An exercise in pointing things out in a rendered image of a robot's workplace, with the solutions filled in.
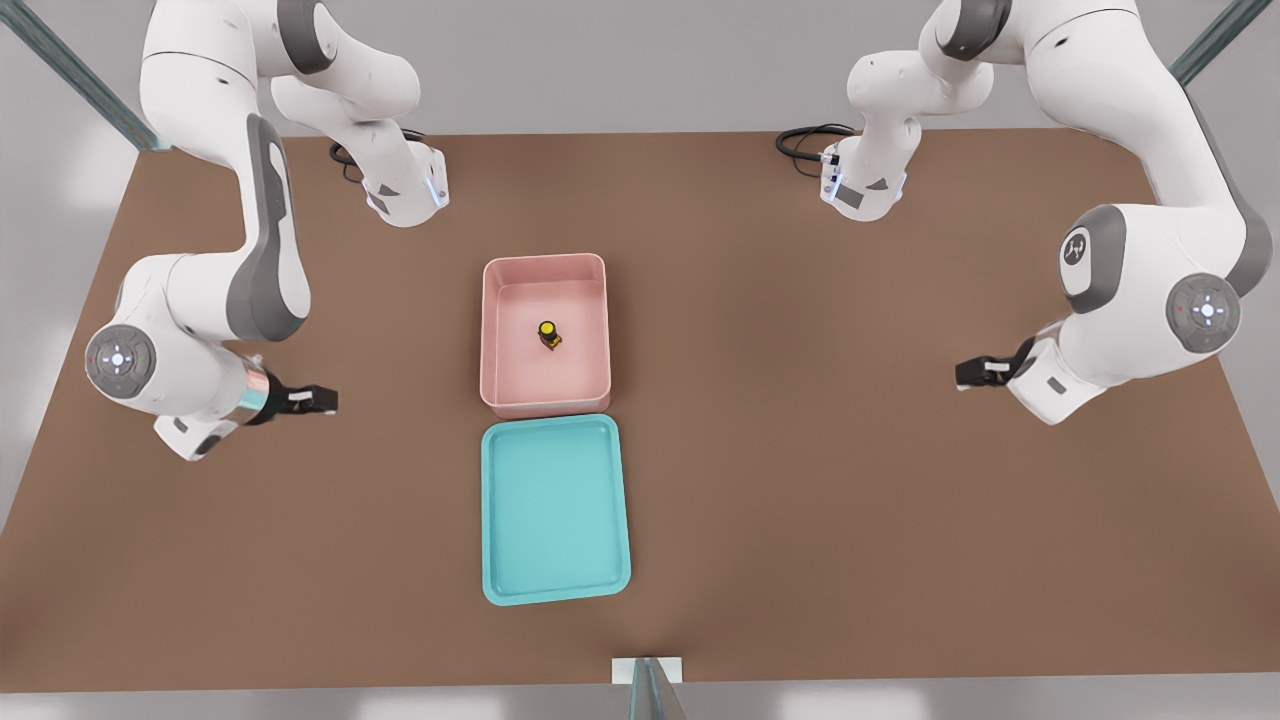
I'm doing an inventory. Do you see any pink plastic box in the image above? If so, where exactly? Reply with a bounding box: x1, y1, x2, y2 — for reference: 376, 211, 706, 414
480, 253, 612, 420

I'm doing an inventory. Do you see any pale blue-green tray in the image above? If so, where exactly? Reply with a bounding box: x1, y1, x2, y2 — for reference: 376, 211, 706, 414
481, 414, 632, 607

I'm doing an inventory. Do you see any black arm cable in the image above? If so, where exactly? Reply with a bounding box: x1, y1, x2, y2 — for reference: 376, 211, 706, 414
329, 130, 429, 187
776, 123, 857, 181

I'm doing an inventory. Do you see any silver frame post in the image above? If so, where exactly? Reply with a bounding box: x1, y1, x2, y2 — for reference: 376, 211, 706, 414
1170, 0, 1274, 88
612, 656, 689, 720
0, 0, 171, 153

